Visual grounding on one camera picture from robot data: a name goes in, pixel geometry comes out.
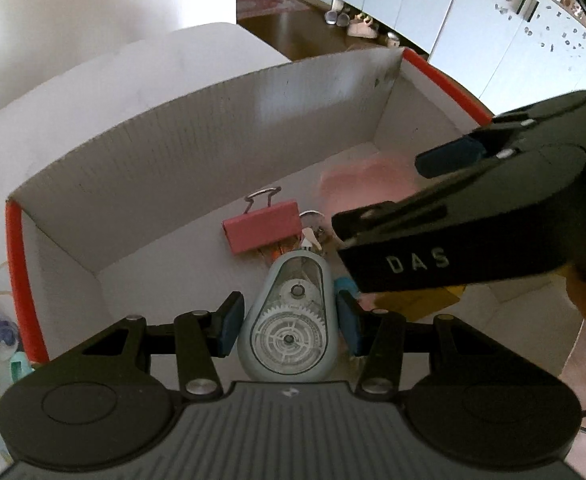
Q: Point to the red cardboard box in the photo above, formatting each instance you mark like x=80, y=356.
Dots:
x=173, y=150

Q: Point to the red patterned rug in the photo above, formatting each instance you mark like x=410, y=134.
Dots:
x=273, y=4

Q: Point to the teal pencil sharpener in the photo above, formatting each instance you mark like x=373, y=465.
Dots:
x=21, y=367

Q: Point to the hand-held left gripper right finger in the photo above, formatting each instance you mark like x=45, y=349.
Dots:
x=350, y=322

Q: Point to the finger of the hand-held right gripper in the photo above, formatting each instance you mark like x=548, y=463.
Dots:
x=448, y=157
x=373, y=222

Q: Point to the row of shoes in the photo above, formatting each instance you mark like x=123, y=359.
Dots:
x=358, y=25

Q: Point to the pink binder clip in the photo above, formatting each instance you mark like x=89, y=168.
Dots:
x=263, y=225

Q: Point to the grey correction tape dispenser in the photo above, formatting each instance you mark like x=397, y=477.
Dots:
x=285, y=340

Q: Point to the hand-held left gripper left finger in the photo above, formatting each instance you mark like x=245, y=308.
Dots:
x=229, y=325

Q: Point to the small yellow box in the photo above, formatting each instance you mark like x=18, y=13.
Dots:
x=418, y=302

